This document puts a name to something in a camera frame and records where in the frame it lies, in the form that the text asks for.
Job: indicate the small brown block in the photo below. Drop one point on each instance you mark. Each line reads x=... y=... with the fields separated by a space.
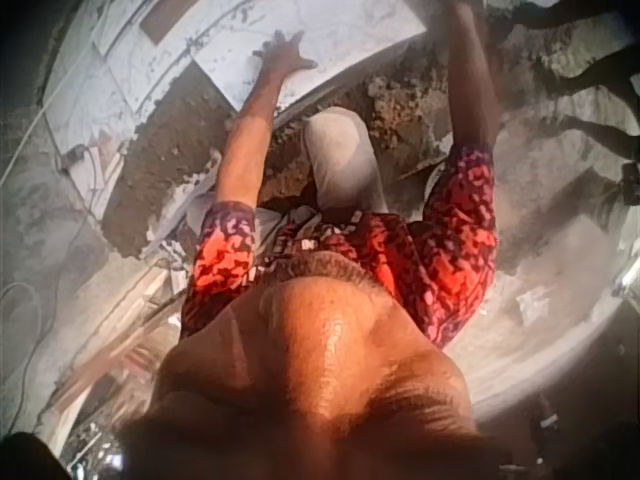
x=156 y=22

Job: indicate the laid white marble tiles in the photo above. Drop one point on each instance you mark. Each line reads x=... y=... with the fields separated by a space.
x=115 y=80

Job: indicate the person's right hand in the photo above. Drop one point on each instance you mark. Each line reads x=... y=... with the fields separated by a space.
x=456 y=9

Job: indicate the person's left hand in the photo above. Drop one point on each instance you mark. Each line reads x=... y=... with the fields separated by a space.
x=286 y=59

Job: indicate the black device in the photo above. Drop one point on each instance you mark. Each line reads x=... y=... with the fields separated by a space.
x=631 y=184

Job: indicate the brown mortar bed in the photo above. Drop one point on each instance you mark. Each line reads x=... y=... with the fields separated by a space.
x=160 y=165

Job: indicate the person's legs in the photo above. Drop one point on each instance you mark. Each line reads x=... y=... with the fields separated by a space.
x=345 y=160

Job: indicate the large white marble tile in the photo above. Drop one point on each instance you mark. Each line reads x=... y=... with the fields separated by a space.
x=345 y=47

